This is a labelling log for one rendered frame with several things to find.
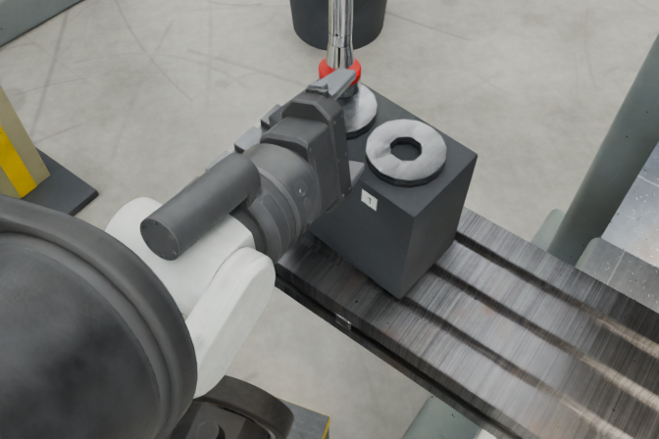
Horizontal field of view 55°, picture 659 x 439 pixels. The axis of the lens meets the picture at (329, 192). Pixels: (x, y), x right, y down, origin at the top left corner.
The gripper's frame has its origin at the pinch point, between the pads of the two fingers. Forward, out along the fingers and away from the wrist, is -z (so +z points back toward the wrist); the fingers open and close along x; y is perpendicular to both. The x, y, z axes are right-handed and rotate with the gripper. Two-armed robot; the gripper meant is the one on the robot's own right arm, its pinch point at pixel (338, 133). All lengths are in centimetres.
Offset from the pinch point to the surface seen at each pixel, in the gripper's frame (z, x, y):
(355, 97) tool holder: -8.3, 0.1, 2.4
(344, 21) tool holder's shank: -5.2, 9.8, 1.0
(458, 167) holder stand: -9.3, -7.4, -9.2
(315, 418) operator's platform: -18, -77, 24
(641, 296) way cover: -28, -35, -29
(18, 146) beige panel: -51, -51, 147
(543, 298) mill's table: -15.4, -28.4, -18.4
